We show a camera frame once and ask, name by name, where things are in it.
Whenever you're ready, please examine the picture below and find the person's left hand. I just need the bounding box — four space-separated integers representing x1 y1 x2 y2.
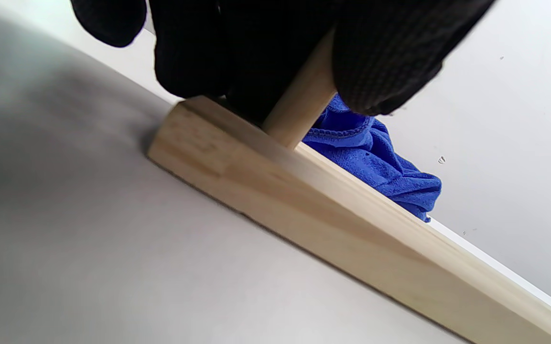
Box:
70 0 496 125

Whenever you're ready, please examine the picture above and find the wooden rack with posts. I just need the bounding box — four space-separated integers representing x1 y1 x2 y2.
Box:
147 29 551 344

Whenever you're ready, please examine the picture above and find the blue towel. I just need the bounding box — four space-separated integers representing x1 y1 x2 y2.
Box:
302 93 443 223

